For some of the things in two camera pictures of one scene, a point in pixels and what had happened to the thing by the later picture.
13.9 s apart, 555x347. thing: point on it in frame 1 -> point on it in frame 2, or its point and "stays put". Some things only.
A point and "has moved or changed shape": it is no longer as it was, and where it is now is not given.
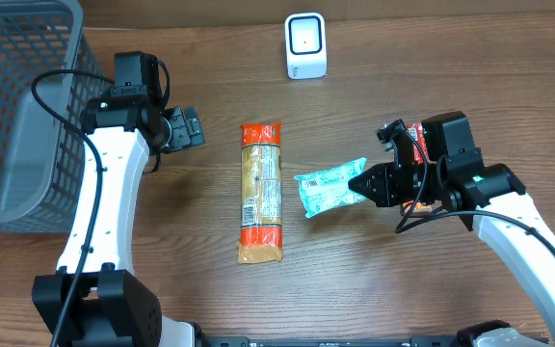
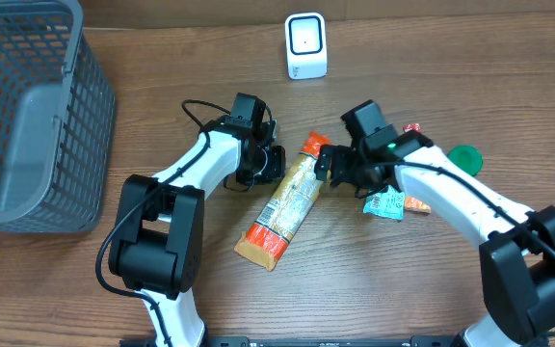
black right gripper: [398, 184] -> [337, 164]
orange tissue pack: [420, 208] stays put
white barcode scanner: [305, 40] stays put
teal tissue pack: [329, 189] -> [386, 202]
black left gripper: [184, 130] -> [262, 164]
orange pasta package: [260, 194] has moved or changed shape
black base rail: [248, 341] stays put
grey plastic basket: [26, 165] stays put
